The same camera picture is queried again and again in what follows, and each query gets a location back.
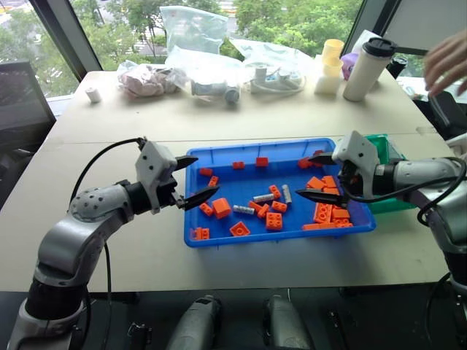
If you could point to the black round object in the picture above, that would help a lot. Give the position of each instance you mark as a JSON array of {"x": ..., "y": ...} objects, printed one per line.
[{"x": 397, "y": 65}]

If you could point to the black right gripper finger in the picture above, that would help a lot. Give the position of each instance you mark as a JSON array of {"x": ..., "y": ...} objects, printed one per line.
[
  {"x": 323, "y": 159},
  {"x": 323, "y": 197}
]

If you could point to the white tumbler with black lid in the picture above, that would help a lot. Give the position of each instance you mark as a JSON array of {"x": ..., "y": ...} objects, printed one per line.
[{"x": 365, "y": 73}]

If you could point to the silver metal cylinder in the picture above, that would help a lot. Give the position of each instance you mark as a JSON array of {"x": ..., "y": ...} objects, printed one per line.
[
  {"x": 243, "y": 210},
  {"x": 262, "y": 198},
  {"x": 287, "y": 193}
]

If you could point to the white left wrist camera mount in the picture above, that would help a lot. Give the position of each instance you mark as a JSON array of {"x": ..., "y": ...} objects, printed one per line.
[{"x": 155, "y": 164}]

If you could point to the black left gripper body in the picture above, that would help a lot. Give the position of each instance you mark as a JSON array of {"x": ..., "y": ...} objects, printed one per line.
[{"x": 168, "y": 191}]

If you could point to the dark grey rounded shape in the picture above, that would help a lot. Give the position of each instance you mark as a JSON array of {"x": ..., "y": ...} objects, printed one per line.
[{"x": 195, "y": 324}]

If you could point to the plastic bag with grey cylinder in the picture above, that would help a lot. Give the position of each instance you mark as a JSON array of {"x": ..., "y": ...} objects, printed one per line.
[{"x": 211, "y": 82}]

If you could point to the flat long orange plate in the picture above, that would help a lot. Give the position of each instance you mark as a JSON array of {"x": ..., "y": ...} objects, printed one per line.
[{"x": 324, "y": 226}]

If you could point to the pale yellow cup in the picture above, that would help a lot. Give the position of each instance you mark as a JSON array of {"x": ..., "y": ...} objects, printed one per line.
[
  {"x": 332, "y": 68},
  {"x": 333, "y": 49}
]

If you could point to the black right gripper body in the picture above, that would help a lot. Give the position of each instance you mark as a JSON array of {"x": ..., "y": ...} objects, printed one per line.
[{"x": 350, "y": 180}]

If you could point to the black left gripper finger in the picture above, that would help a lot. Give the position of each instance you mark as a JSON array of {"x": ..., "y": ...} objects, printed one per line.
[
  {"x": 186, "y": 161},
  {"x": 202, "y": 195}
]

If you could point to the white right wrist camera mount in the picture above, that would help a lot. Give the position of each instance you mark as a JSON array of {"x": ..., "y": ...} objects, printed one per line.
[{"x": 359, "y": 153}]

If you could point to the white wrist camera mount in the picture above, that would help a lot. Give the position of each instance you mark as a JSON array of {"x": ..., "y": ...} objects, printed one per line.
[
  {"x": 155, "y": 164},
  {"x": 359, "y": 153}
]

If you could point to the orange 2x2 toy brick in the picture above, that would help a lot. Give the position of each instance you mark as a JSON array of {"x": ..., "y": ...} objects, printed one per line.
[{"x": 273, "y": 221}]

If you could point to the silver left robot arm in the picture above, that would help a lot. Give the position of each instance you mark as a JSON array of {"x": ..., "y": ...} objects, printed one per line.
[{"x": 69, "y": 237}]

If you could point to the black monitor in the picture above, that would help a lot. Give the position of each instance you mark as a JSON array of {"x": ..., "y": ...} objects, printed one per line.
[{"x": 22, "y": 102}]

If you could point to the person's bare hand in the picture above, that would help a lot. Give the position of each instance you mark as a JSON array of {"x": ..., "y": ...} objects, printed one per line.
[{"x": 448, "y": 62}]

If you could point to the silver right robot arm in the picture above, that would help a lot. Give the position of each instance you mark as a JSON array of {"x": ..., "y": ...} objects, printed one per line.
[{"x": 434, "y": 178}]

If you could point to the purple object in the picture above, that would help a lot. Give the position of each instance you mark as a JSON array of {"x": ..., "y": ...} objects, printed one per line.
[{"x": 349, "y": 65}]

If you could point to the green plastic bin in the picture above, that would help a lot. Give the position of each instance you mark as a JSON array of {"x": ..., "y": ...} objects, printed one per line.
[{"x": 388, "y": 153}]

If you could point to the large clear plastic bag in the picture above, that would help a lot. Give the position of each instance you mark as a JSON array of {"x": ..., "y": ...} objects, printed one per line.
[{"x": 193, "y": 29}]

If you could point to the small white roll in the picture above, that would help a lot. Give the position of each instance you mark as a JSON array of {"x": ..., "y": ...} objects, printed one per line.
[{"x": 93, "y": 95}]

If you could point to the plastic bag with power strip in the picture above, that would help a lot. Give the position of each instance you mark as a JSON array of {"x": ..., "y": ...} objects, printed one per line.
[{"x": 273, "y": 73}]

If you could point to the plastic bag with pink contents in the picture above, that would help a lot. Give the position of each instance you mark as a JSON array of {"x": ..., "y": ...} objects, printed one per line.
[{"x": 146, "y": 82}]

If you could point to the blue plastic tray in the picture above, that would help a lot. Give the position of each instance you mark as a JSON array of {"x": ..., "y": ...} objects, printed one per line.
[{"x": 292, "y": 218}]

